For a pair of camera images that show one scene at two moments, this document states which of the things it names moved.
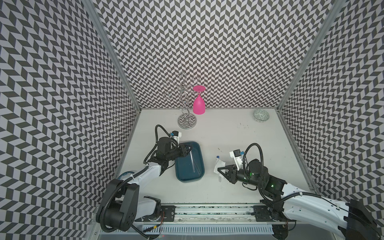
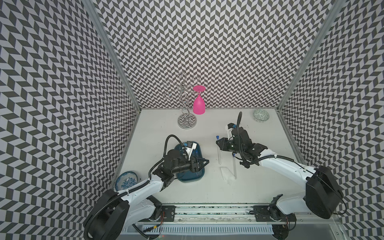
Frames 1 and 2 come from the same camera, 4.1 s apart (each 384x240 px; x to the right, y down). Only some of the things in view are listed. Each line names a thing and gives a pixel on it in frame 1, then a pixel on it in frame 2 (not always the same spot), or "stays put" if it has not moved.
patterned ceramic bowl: x=261 y=115 stays put
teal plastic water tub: x=191 y=167 stays put
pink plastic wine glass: x=199 y=105 stays put
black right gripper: x=229 y=167 → x=222 y=146
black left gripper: x=181 y=148 → x=194 y=166
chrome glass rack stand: x=183 y=89 stays put
